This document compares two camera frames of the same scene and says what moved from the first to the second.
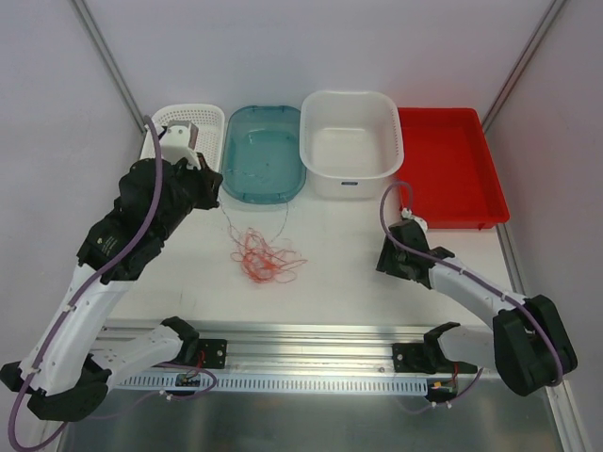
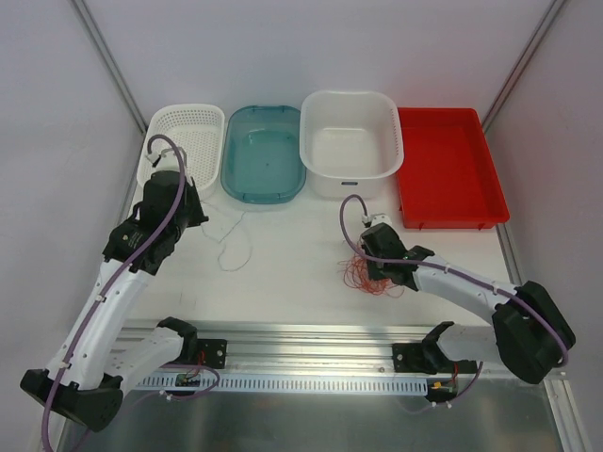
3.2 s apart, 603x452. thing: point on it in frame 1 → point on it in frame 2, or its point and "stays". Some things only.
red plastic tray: [451, 169] stays
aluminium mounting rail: [289, 349] stays
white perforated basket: [210, 139] stays
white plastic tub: [349, 140] stays
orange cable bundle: [262, 259] → [356, 275]
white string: [280, 233] → [224, 245]
